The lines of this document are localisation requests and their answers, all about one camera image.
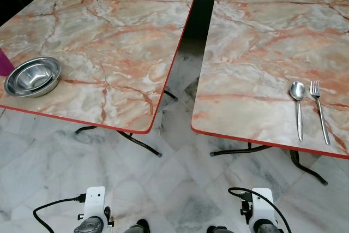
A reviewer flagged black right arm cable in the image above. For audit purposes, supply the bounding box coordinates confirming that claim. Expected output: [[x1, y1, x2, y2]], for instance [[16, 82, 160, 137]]
[[228, 187, 285, 233]]

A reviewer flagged small stainless steel bowl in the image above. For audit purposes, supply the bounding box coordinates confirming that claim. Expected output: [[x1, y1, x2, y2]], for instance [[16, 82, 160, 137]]
[[10, 57, 61, 92]]

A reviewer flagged wide stainless steel bowl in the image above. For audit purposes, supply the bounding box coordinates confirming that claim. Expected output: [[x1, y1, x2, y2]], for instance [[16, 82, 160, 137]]
[[4, 58, 62, 98]]

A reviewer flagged purple plastic cup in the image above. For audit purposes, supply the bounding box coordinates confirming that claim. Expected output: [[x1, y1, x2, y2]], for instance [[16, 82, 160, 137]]
[[0, 47, 15, 77]]

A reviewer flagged marble-pattern folding table red edge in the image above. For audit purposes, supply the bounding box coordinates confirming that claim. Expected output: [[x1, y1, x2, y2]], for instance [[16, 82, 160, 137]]
[[191, 0, 349, 160], [0, 0, 197, 135]]

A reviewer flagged black metal table leg frame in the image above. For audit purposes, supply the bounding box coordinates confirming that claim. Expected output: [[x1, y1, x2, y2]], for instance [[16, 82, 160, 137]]
[[75, 89, 179, 158], [210, 142, 329, 186]]

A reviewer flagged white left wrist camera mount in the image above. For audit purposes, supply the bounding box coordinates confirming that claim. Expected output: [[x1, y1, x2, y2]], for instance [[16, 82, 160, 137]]
[[82, 187, 107, 224]]

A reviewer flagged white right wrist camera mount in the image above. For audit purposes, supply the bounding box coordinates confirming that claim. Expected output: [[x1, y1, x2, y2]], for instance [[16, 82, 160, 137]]
[[250, 188, 275, 228]]

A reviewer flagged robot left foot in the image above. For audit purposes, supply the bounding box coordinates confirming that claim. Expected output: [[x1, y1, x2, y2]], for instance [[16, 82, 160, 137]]
[[124, 219, 151, 233]]

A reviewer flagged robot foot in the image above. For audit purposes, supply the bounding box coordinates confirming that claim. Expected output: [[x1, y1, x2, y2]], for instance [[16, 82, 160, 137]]
[[124, 219, 151, 233], [207, 225, 231, 233]]

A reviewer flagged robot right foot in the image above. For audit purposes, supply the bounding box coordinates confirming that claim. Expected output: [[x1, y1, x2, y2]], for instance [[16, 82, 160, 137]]
[[207, 225, 231, 233]]

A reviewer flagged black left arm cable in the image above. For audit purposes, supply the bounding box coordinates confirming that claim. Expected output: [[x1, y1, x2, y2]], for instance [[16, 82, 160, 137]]
[[34, 194, 88, 233]]

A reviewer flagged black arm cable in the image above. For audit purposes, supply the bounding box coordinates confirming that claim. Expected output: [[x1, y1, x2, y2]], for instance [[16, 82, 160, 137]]
[[228, 187, 285, 233], [34, 194, 88, 233]]

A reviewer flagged stainless steel spoon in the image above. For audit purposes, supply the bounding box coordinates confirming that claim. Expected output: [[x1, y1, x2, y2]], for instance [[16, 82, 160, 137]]
[[289, 81, 307, 142]]

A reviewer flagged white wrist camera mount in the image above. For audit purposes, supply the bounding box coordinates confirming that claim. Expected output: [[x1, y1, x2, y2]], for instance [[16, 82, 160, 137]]
[[82, 187, 107, 224], [250, 188, 275, 228]]

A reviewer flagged stainless steel fork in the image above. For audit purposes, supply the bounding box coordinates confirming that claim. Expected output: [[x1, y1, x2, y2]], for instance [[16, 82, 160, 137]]
[[310, 81, 332, 146]]

